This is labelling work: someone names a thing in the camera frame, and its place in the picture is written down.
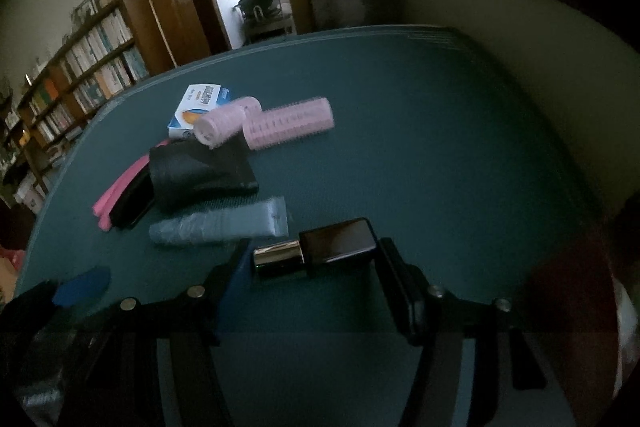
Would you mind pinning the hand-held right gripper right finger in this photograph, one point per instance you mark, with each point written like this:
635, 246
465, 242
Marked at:
402, 302

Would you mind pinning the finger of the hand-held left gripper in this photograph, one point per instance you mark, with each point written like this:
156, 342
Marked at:
82, 287

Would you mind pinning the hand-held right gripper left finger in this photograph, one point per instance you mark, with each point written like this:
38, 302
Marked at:
232, 292

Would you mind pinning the black bottle with gold cap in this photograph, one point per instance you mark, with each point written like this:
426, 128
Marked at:
335, 242

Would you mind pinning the long pink hair roller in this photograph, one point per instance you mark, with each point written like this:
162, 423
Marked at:
290, 122

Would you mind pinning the blue and white box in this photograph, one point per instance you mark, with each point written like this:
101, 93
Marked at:
197, 107

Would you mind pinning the grey blue tube packet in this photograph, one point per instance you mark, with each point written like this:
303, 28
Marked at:
220, 222

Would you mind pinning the pink foam curler rod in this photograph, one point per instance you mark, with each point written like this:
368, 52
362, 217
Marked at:
122, 184
106, 219

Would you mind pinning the black flat case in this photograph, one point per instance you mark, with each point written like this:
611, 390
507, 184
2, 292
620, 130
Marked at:
132, 202

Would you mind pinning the black cloth pouch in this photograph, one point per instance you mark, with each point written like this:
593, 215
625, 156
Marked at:
200, 177

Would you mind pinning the short pink hair roller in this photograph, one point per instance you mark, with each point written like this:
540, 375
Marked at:
225, 122

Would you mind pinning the wooden bookshelf with books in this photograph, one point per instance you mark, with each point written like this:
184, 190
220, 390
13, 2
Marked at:
85, 72

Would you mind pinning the black chair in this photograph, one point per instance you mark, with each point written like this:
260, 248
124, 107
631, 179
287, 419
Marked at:
260, 14

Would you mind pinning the beige sofa backrest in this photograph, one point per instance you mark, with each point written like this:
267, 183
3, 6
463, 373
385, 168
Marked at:
525, 7

